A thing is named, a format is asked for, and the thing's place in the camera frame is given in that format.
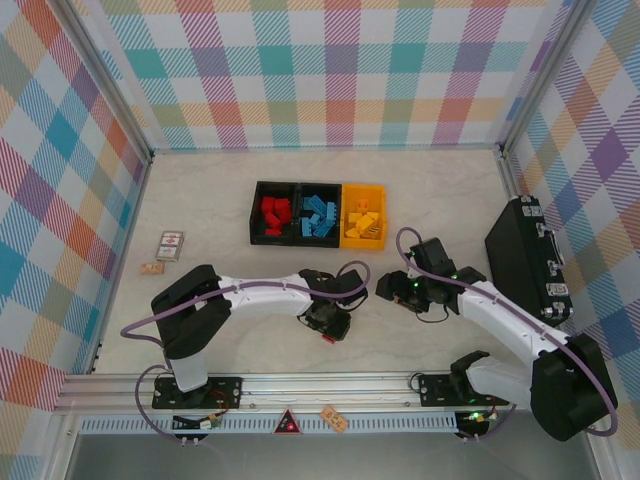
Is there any yellow plastic bin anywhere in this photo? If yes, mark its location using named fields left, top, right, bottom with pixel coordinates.
left=338, top=183, right=389, bottom=251

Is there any black plastic bin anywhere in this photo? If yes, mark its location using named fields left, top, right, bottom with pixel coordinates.
left=295, top=182, right=345, bottom=250
left=248, top=180, right=301, bottom=247

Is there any orange paper tag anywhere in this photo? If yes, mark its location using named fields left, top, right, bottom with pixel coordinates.
left=319, top=405, right=348, bottom=431

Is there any black hard case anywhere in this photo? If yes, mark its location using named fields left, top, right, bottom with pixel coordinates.
left=483, top=196, right=576, bottom=329

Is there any red warning triangle sticker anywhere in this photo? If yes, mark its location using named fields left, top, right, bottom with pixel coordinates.
left=272, top=407, right=303, bottom=435

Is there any slotted metal strip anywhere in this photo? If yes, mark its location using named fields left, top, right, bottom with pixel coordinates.
left=79, top=415, right=459, bottom=435

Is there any grey metal panel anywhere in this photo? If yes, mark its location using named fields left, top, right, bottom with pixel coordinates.
left=64, top=432, right=601, bottom=480

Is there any playing card box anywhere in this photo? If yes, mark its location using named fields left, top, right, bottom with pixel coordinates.
left=155, top=229, right=187, bottom=262

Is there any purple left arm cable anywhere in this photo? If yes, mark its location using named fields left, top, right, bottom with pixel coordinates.
left=121, top=261, right=371, bottom=444

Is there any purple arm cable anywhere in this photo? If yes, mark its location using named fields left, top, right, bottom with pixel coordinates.
left=121, top=261, right=371, bottom=444
left=396, top=227, right=621, bottom=444

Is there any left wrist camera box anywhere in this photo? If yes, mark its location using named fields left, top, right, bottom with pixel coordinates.
left=335, top=269, right=365, bottom=301

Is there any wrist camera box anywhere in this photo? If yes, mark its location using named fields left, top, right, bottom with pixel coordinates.
left=335, top=269, right=365, bottom=301
left=409, top=238, right=456, bottom=275

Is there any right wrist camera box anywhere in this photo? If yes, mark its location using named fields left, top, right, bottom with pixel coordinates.
left=409, top=238, right=456, bottom=275

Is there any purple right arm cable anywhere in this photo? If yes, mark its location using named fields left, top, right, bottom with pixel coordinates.
left=396, top=227, right=621, bottom=444

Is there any aluminium front rail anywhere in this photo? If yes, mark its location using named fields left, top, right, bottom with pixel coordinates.
left=53, top=372, right=607, bottom=415

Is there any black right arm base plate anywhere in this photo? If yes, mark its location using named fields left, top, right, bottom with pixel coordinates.
left=417, top=373, right=511, bottom=407

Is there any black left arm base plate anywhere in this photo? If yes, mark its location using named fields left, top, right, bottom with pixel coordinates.
left=152, top=375, right=244, bottom=411

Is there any aluminium back rail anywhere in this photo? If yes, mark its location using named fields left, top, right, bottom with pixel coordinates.
left=152, top=144, right=501, bottom=153

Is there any aluminium frame post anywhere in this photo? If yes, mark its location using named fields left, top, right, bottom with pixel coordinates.
left=58, top=0, right=155, bottom=160
left=497, top=0, right=601, bottom=156

